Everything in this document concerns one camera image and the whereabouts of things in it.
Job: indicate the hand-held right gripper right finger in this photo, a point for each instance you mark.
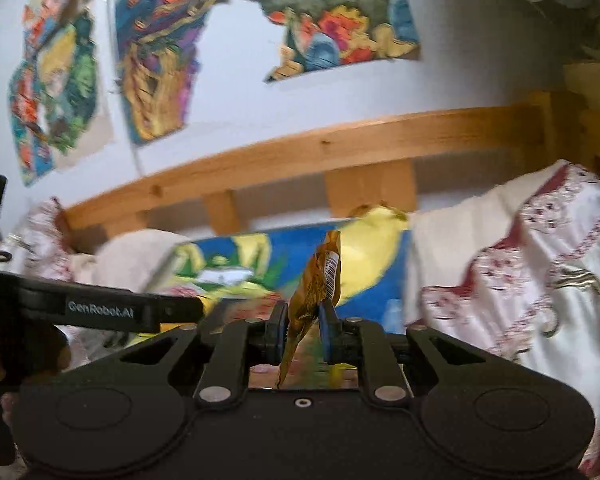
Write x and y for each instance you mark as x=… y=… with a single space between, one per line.
x=328 y=336

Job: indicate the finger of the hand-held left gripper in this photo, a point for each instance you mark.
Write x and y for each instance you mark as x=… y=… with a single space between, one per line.
x=182 y=309

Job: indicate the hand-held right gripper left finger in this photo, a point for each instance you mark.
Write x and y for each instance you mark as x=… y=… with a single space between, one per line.
x=280 y=335

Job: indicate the grey metal tray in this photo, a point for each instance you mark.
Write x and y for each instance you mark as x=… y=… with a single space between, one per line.
x=220 y=280

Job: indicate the gold foil snack packet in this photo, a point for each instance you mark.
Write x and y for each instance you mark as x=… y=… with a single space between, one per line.
x=315 y=285

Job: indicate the person's left hand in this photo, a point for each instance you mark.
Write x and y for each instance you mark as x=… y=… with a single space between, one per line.
x=30 y=352

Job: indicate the cream pillow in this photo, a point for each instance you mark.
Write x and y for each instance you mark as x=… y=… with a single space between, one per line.
x=140 y=260

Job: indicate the dinosaur drawing paper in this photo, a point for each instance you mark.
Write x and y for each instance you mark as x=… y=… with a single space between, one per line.
x=370 y=255

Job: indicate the floral satin blanket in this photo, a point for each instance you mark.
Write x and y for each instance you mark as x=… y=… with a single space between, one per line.
x=520 y=300

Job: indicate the patterned hanging cloth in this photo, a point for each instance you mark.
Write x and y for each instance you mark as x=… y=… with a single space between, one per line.
x=570 y=5

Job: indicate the cartoon girl wall poster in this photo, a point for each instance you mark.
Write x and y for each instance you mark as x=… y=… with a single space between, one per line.
x=72 y=90

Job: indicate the swirl pattern wall poster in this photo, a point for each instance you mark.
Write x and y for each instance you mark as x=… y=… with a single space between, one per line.
x=165 y=45

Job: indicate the torn landscape wall poster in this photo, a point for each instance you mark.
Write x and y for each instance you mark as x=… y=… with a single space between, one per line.
x=340 y=15

